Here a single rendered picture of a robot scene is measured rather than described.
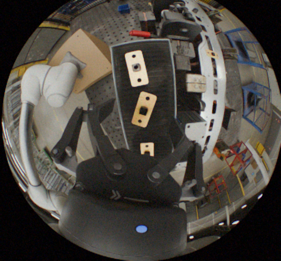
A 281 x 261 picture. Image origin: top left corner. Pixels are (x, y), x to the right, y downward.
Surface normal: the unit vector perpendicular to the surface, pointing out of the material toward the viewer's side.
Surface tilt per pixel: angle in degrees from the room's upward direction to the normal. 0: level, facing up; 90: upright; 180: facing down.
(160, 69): 0
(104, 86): 0
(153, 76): 0
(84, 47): 49
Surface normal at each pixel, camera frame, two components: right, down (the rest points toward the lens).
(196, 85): -0.07, 0.42
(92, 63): 0.23, 0.92
